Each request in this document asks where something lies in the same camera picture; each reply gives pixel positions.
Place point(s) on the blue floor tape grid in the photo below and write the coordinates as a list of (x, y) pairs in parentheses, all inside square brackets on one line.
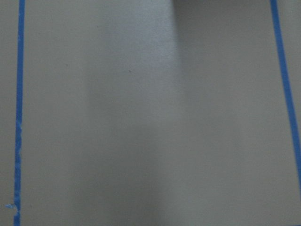
[(152, 112)]

